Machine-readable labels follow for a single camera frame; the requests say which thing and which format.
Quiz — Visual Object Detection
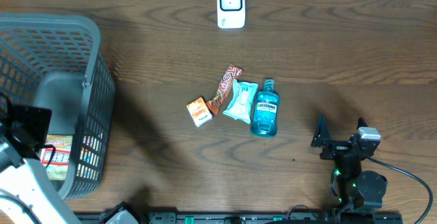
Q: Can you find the blue Listerine mouthwash bottle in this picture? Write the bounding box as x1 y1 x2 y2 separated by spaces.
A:
251 79 280 137

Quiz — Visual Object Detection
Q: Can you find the mint white snack packet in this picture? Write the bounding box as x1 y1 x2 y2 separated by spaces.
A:
223 79 258 124

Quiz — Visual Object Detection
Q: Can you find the red Top chocolate bar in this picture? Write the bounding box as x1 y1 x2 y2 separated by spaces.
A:
206 64 244 115

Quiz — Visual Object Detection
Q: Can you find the small orange snack box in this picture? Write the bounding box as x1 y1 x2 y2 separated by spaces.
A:
186 97 212 128

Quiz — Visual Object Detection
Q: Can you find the grey plastic shopping basket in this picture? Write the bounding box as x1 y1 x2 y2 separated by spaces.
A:
1 12 115 199

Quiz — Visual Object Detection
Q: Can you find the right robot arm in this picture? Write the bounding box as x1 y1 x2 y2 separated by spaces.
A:
311 115 387 212

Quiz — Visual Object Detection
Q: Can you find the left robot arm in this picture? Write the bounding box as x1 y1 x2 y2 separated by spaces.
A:
1 103 141 224

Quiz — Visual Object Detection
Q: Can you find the white barcode scanner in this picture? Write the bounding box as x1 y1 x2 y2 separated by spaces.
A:
216 0 246 29

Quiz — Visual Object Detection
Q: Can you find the yellow red noodle packet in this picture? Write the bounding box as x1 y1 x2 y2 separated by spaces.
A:
40 135 73 181

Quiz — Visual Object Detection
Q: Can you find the black right camera cable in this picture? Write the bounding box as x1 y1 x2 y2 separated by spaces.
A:
365 156 434 224

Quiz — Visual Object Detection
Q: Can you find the black camera cable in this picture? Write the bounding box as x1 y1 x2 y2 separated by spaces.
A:
365 156 434 224
0 94 57 224

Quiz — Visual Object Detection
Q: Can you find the black left camera cable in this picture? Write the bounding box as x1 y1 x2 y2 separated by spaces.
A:
0 94 57 224

